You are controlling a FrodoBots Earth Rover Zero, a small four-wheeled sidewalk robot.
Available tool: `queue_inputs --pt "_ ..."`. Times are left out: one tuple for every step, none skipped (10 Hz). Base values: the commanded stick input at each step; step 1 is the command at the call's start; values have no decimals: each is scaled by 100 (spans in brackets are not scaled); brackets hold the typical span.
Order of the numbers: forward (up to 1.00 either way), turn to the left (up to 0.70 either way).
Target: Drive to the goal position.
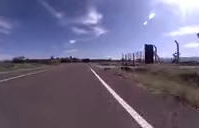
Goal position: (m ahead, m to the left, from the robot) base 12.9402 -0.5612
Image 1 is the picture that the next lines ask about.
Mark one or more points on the bent fence pole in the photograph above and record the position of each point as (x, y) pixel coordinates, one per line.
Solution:
(176, 51)

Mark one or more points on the distant row of trees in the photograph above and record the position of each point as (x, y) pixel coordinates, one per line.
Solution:
(47, 60)

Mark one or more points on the dark tall structure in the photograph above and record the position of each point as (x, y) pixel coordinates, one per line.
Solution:
(149, 53)

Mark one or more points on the dry grass verge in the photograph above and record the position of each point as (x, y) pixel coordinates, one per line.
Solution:
(173, 83)

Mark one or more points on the grey asphalt road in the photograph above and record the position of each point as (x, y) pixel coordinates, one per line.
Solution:
(67, 100)

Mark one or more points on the white painted edge line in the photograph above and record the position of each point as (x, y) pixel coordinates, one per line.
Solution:
(120, 100)

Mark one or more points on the dry grass field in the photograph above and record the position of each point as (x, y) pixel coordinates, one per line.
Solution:
(3, 66)

